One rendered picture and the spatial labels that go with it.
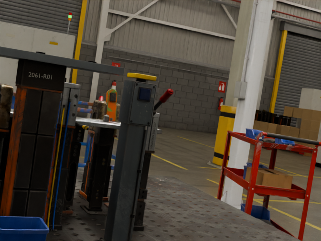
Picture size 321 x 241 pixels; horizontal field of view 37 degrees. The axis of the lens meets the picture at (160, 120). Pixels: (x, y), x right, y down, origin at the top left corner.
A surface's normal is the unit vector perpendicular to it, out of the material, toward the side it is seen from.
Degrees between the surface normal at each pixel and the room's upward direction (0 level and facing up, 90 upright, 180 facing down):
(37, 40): 90
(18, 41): 90
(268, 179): 90
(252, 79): 90
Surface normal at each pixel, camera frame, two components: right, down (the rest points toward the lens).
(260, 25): 0.41, 0.11
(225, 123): -0.89, -0.11
